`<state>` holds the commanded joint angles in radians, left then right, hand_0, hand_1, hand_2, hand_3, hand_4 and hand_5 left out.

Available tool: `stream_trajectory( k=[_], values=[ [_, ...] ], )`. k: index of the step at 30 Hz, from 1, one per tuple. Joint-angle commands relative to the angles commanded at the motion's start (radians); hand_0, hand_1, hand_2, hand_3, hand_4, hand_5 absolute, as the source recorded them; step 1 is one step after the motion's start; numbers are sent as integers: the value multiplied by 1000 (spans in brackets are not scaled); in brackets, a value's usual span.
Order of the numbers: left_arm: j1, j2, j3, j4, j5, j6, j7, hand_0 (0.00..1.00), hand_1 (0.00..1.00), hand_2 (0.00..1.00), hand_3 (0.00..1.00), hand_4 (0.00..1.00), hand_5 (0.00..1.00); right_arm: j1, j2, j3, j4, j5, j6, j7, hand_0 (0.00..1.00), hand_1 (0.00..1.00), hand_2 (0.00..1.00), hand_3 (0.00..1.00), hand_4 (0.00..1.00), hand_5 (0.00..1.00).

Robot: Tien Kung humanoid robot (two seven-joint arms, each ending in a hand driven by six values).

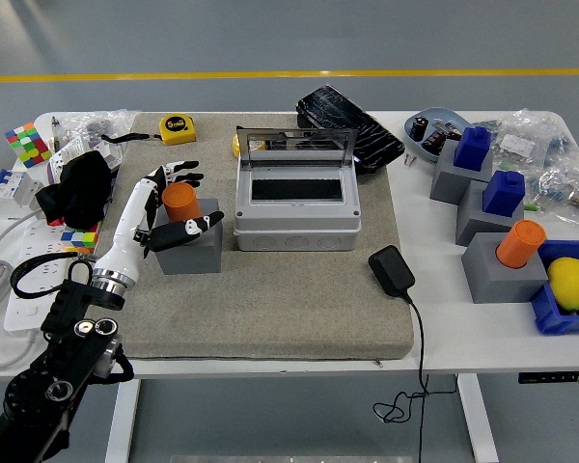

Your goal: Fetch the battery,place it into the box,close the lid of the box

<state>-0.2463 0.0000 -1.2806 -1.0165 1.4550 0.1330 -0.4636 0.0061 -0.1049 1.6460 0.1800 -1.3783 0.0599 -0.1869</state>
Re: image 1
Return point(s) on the blue plastic bin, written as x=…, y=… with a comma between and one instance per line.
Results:
x=550, y=313

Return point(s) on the small colourful puzzle cube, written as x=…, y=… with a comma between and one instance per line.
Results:
x=79, y=239

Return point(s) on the large colourful puzzle cube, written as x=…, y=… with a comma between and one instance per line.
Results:
x=26, y=144

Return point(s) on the black power adapter plug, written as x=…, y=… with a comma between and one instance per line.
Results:
x=391, y=270

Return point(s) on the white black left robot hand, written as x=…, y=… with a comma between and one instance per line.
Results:
x=125, y=226

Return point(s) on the blue-grey dish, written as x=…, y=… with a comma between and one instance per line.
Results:
x=444, y=115

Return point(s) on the dark red capacitor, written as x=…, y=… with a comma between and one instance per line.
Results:
x=434, y=140

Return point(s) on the grey-brown mat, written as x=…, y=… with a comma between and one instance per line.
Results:
x=294, y=299

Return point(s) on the black cloth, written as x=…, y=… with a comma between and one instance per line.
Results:
x=77, y=188

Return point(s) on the yellow lemon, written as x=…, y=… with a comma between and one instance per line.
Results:
x=569, y=282

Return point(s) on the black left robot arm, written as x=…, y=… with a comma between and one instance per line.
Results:
x=38, y=386

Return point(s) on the white circuit breaker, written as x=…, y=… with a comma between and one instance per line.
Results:
x=9, y=193

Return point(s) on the blue block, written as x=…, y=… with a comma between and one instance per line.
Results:
x=503, y=193
x=472, y=149

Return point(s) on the grey electrical box with lid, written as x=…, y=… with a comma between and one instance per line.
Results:
x=294, y=231

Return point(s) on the small green part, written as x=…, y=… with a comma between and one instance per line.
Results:
x=531, y=208

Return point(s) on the white printed packaging box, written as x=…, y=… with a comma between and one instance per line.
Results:
x=67, y=154

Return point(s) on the white power strip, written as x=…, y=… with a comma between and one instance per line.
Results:
x=34, y=246

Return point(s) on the black capacitor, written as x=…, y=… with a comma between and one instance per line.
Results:
x=420, y=129

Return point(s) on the square yellow tape measure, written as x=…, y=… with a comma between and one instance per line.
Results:
x=176, y=130

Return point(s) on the grey cube holder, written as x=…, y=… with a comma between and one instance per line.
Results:
x=473, y=222
x=444, y=183
x=497, y=284
x=193, y=255

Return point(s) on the white table leg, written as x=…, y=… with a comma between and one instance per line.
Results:
x=123, y=419
x=477, y=419

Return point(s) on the orange cylinder battery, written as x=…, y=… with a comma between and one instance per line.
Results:
x=178, y=205
x=518, y=243

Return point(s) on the clear plastic bag of parts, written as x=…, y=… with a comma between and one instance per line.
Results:
x=564, y=188
x=516, y=142
x=101, y=123

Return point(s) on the pen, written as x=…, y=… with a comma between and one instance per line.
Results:
x=54, y=132

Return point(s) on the black table control panel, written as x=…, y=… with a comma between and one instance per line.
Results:
x=550, y=377

